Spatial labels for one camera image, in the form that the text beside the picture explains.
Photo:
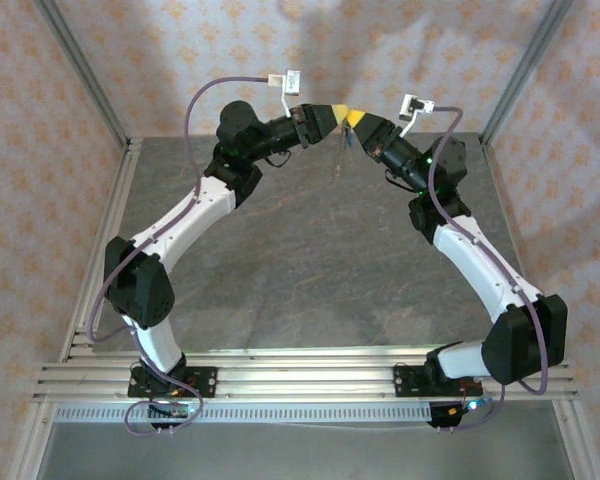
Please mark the aluminium lower frame rail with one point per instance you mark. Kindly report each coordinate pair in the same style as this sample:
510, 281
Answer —
577, 440
32, 440

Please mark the grey metal lower panel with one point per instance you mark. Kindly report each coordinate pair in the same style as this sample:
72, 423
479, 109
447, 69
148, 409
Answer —
305, 455

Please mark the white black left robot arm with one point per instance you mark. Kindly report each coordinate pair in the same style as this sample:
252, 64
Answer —
190, 220

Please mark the wide aluminium crossbeam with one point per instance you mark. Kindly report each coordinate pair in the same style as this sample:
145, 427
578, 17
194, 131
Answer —
305, 382

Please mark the narrow aluminium crossbeam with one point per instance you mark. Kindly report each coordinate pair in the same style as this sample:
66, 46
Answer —
305, 354

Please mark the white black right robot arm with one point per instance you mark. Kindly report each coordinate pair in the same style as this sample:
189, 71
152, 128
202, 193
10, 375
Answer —
475, 277

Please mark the aluminium frame post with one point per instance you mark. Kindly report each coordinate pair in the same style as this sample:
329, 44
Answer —
523, 75
89, 75

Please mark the aluminium side rail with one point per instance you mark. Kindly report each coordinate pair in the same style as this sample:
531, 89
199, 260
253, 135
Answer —
117, 200
511, 225

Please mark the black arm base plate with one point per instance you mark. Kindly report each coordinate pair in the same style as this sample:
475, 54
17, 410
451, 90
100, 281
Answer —
207, 382
402, 382

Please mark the black controller board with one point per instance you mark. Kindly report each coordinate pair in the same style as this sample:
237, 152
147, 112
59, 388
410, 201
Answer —
172, 411
445, 415

